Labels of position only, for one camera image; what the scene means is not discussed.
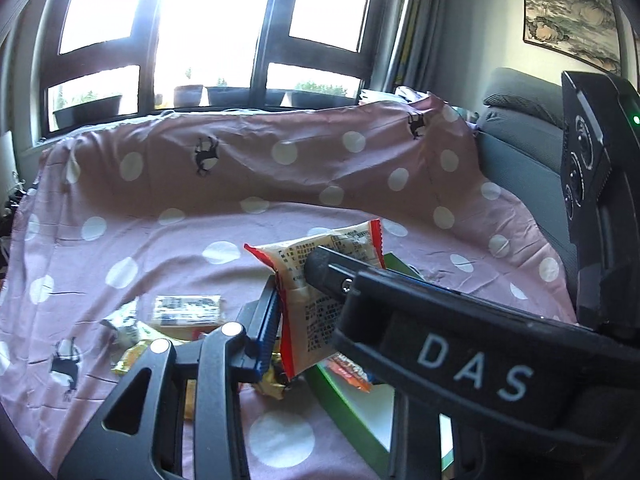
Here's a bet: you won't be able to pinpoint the grey sofa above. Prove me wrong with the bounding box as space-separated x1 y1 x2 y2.
472 66 583 313

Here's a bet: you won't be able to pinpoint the pink polka dot blanket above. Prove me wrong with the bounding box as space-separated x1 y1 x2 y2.
0 91 581 480

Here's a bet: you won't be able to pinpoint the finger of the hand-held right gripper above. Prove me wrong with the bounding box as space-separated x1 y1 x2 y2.
304 246 640 433

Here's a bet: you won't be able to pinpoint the yellow green snack packet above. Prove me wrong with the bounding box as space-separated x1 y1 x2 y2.
111 322 221 421

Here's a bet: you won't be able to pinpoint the dark planter pot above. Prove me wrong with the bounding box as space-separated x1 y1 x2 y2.
205 86 267 107
52 94 124 129
173 84 205 109
289 90 352 110

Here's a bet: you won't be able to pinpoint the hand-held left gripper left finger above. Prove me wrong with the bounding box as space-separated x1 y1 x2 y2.
57 280 282 480

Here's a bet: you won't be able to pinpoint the silver crinkled snack packet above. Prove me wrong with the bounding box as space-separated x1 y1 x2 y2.
99 299 142 347

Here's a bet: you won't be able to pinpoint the landscape wall painting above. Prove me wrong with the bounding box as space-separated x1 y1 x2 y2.
520 0 625 75

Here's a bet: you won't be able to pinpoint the green cardboard box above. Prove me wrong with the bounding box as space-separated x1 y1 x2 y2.
304 252 453 478

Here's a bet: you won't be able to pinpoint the yellow crinkled wrapper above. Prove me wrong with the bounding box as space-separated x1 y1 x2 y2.
249 352 293 401

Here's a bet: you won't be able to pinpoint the orange snack packet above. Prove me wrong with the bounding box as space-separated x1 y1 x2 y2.
320 352 376 393

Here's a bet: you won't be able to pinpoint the cream snack packet red edges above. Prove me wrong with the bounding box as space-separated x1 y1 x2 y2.
244 219 387 382

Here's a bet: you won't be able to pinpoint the grey curtain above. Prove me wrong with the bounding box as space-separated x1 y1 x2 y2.
377 0 453 97

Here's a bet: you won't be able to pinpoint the white silver bar packet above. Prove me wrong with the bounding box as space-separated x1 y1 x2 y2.
151 294 227 330

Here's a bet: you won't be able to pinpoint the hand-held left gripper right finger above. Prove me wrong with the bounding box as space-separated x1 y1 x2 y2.
385 389 453 480

